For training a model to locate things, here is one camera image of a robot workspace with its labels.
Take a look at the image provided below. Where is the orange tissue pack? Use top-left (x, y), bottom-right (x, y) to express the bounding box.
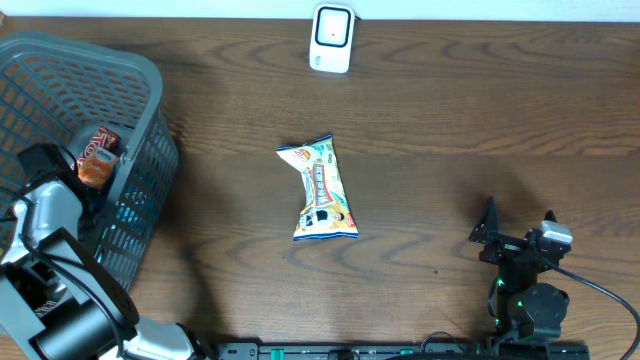
top-left (77, 147), bottom-right (120, 190)

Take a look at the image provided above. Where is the red chocolate bar wrapper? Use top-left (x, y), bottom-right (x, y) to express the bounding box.
top-left (76, 126), bottom-right (120, 167)

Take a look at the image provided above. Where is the yellow noodle snack bag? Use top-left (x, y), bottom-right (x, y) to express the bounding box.
top-left (277, 134), bottom-right (359, 241)

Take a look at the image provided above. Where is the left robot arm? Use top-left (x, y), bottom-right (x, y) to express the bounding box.
top-left (1, 165), bottom-right (218, 359)

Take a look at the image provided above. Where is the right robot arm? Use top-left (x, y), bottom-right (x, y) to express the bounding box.
top-left (469, 197), bottom-right (573, 359)

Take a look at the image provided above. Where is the white barcode scanner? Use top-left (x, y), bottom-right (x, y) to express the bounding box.
top-left (309, 3), bottom-right (356, 74)

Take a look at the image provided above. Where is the grey plastic basket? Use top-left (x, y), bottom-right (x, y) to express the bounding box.
top-left (1, 32), bottom-right (179, 289)

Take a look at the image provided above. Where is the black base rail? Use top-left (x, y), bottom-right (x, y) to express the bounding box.
top-left (215, 340), bottom-right (590, 360)

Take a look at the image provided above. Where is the black cable right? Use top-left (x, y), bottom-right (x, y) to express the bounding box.
top-left (544, 259), bottom-right (640, 359)

